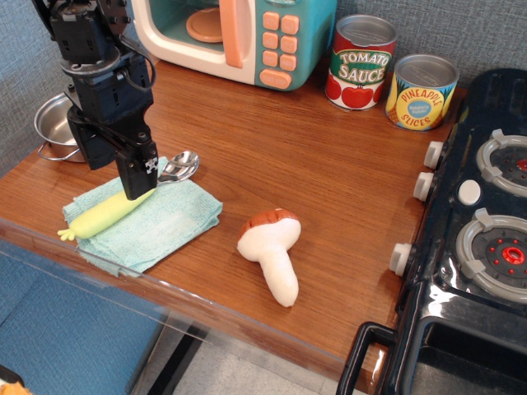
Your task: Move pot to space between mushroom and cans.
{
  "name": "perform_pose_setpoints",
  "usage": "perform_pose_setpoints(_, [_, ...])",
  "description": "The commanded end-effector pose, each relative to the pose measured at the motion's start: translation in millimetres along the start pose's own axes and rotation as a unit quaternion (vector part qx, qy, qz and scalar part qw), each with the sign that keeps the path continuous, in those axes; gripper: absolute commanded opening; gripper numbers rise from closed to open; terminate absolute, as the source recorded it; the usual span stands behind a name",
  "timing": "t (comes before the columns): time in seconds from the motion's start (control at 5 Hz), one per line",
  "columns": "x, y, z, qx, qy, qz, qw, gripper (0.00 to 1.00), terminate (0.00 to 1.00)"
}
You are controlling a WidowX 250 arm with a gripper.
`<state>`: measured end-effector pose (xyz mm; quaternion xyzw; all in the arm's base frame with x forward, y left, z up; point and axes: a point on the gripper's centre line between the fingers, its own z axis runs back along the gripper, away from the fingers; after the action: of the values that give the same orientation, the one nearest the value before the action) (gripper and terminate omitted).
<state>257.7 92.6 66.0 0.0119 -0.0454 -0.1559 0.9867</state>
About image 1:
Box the plush mushroom toy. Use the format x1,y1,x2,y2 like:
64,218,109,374
236,208,301,308

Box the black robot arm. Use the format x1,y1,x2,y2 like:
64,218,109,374
33,1,158,200

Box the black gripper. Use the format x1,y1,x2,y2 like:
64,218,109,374
60,52,159,200

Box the tomato sauce can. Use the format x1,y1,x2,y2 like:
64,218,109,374
325,14,398,110

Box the black toy stove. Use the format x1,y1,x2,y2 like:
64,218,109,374
338,68,526,394

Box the light teal folded cloth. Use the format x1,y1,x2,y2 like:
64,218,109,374
63,178,222,276

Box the small stainless steel pot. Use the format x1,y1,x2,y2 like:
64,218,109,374
34,93,85,163

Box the orange object at corner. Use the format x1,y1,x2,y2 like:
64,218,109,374
0,382,32,395

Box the clear acrylic table guard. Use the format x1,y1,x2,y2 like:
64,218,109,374
1,221,338,394

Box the teal toy microwave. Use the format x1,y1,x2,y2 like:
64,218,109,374
132,0,337,91

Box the spoon with yellow handle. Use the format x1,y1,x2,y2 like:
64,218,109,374
57,151,200,241

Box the pineapple slices can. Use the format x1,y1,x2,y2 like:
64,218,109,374
385,54,459,131

